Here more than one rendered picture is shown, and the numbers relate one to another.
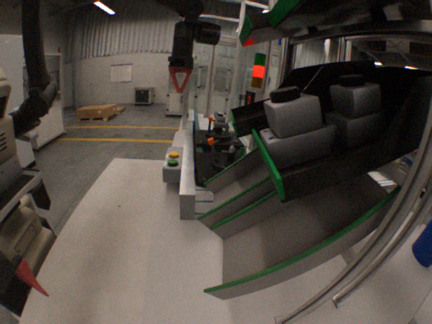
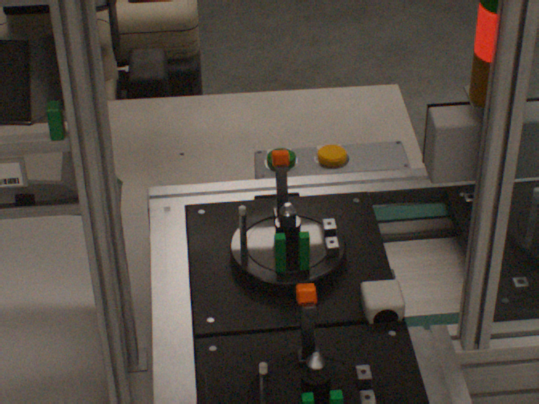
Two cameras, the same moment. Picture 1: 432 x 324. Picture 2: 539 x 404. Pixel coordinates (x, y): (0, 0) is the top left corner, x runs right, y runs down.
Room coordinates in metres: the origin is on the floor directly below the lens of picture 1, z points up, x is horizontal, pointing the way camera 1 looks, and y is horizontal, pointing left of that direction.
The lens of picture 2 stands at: (0.66, -1.05, 1.83)
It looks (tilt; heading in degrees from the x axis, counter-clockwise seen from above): 37 degrees down; 95
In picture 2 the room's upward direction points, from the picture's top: 1 degrees counter-clockwise
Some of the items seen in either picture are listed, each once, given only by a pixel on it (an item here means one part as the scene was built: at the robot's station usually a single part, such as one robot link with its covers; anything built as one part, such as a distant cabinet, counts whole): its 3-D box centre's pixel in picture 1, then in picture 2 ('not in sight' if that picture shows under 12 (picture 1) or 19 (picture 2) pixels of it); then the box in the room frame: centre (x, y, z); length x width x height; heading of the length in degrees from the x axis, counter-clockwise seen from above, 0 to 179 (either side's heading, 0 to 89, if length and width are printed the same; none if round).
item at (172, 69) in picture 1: (180, 76); not in sight; (0.51, 0.13, 1.27); 0.07 x 0.07 x 0.09; 10
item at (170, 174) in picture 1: (173, 162); (331, 175); (0.64, 0.17, 0.93); 0.21 x 0.07 x 0.06; 10
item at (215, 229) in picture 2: (231, 155); (288, 230); (0.59, -0.05, 1.01); 0.24 x 0.24 x 0.13; 10
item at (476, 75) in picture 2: (256, 82); (497, 74); (0.80, -0.14, 1.28); 0.05 x 0.05 x 0.05
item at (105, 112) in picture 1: (96, 112); not in sight; (4.81, 4.10, 0.20); 1.20 x 0.80 x 0.41; 99
